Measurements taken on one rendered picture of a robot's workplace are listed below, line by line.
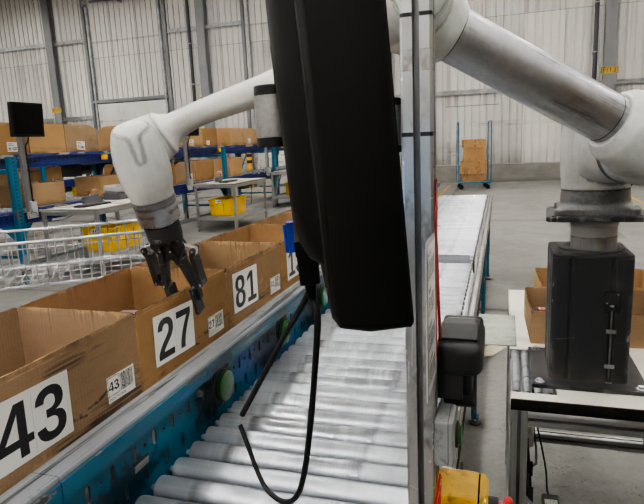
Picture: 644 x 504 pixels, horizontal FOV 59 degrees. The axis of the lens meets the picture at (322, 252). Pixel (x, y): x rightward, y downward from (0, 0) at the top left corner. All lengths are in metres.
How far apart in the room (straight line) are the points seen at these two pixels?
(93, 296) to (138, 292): 0.16
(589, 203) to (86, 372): 1.13
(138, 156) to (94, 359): 0.38
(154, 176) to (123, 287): 0.54
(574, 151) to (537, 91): 0.32
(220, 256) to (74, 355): 0.98
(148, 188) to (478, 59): 0.67
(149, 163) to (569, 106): 0.81
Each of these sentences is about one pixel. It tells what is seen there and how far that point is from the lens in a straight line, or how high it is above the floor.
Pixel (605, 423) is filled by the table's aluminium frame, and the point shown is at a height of 0.71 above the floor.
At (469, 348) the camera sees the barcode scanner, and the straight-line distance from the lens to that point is 0.82.
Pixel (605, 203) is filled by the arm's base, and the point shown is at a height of 1.19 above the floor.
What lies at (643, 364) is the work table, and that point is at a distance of 1.74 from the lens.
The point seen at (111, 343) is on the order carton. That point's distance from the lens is 1.13.
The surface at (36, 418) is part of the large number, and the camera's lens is 1.01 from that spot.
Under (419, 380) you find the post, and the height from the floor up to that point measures 1.03.
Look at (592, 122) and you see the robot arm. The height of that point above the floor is 1.38.
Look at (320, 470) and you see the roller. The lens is 1.18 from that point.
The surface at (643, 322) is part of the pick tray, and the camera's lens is 1.83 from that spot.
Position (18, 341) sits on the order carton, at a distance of 1.37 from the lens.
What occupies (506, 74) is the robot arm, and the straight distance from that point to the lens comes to 1.14.
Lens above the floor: 1.36
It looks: 11 degrees down
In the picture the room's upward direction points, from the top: 3 degrees counter-clockwise
